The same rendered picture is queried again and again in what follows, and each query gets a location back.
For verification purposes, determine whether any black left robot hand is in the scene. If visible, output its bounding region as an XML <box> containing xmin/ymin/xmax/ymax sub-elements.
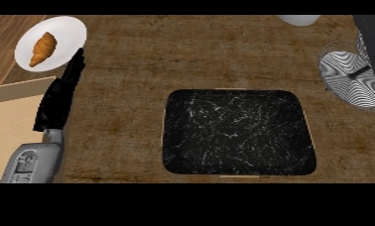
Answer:
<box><xmin>32</xmin><ymin>47</ymin><xmax>87</xmax><ymax>133</ymax></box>

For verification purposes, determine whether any golden brown croissant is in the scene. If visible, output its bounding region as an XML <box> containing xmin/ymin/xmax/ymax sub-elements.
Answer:
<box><xmin>28</xmin><ymin>31</ymin><xmax>59</xmax><ymax>68</ymax></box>

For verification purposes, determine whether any black marble tray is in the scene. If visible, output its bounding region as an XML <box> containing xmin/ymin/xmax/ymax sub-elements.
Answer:
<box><xmin>161</xmin><ymin>88</ymin><xmax>317</xmax><ymax>176</ymax></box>

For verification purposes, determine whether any dark grey appliance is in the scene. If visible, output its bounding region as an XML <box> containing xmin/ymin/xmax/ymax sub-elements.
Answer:
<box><xmin>351</xmin><ymin>14</ymin><xmax>375</xmax><ymax>65</ymax></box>

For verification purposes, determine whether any white rounded object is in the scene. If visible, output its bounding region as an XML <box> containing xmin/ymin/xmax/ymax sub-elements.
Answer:
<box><xmin>276</xmin><ymin>14</ymin><xmax>321</xmax><ymax>27</ymax></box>

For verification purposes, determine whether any white round plate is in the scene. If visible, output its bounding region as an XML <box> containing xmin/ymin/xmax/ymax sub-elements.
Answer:
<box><xmin>13</xmin><ymin>15</ymin><xmax>88</xmax><ymax>73</ymax></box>

